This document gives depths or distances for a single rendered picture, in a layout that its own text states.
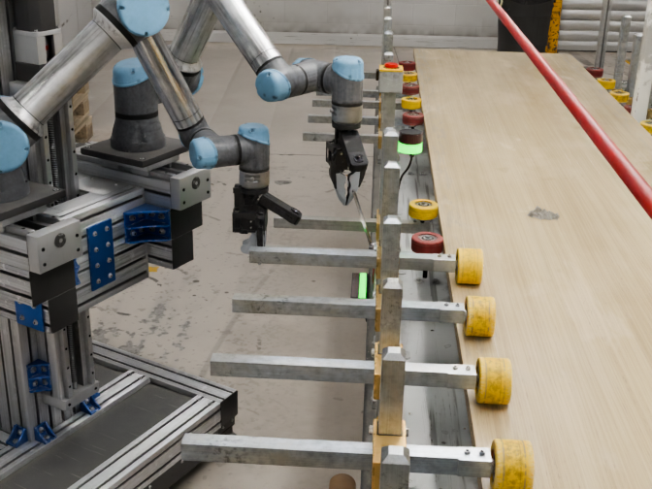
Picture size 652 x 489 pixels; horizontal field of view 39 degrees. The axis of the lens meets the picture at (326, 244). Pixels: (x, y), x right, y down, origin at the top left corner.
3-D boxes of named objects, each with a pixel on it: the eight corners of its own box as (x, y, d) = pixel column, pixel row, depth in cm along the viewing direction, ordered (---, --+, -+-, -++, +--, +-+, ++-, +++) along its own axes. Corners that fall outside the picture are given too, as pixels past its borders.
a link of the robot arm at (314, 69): (277, 60, 222) (313, 67, 216) (308, 53, 231) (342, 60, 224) (277, 92, 225) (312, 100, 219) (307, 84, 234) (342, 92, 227)
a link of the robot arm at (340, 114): (367, 107, 220) (334, 108, 218) (366, 125, 222) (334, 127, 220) (357, 99, 227) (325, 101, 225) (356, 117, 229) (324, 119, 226)
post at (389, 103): (375, 234, 289) (382, 92, 272) (375, 228, 293) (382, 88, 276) (390, 234, 289) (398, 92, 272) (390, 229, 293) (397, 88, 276)
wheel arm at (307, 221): (273, 231, 259) (273, 216, 257) (275, 226, 262) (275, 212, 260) (429, 237, 257) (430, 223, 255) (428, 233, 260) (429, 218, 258)
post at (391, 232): (373, 428, 198) (383, 219, 180) (373, 419, 201) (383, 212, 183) (389, 429, 198) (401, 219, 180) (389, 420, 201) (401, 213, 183)
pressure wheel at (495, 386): (480, 355, 158) (474, 357, 166) (479, 403, 156) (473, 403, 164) (515, 357, 157) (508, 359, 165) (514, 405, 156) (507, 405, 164)
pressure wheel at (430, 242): (409, 282, 232) (411, 241, 228) (408, 270, 240) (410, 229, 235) (440, 284, 232) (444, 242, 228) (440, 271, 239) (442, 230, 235)
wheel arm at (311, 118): (308, 124, 375) (308, 114, 374) (308, 122, 378) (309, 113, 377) (414, 128, 373) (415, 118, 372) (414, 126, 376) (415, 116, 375)
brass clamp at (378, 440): (367, 491, 135) (368, 462, 133) (369, 438, 147) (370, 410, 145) (409, 493, 135) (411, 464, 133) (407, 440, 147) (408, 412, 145)
